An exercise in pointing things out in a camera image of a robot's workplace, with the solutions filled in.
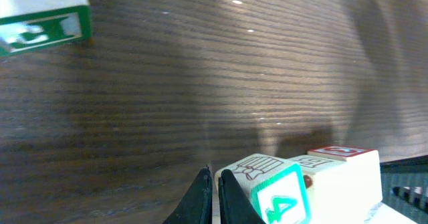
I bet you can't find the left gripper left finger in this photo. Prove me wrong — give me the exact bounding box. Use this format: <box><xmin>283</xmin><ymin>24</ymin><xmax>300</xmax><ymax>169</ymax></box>
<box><xmin>163</xmin><ymin>166</ymin><xmax>213</xmax><ymax>224</ymax></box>

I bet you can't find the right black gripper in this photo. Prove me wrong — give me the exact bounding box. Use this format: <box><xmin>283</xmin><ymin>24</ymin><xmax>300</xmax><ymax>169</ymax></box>
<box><xmin>380</xmin><ymin>156</ymin><xmax>427</xmax><ymax>224</ymax></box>

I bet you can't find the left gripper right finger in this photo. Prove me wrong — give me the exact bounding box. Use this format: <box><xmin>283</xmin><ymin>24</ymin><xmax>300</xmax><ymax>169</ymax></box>
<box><xmin>218</xmin><ymin>169</ymin><xmax>265</xmax><ymax>224</ymax></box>

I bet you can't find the wooden block teal side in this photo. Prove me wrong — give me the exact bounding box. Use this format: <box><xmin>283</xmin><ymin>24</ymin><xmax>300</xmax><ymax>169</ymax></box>
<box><xmin>307</xmin><ymin>146</ymin><xmax>383</xmax><ymax>209</ymax></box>

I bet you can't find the green number 4 block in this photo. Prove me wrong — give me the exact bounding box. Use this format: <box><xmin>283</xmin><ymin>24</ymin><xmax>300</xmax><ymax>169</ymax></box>
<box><xmin>215</xmin><ymin>153</ymin><xmax>312</xmax><ymax>224</ymax></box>

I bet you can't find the wooden block green side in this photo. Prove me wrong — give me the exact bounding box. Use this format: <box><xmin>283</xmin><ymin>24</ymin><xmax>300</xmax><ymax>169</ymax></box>
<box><xmin>1</xmin><ymin>0</ymin><xmax>92</xmax><ymax>57</ymax></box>

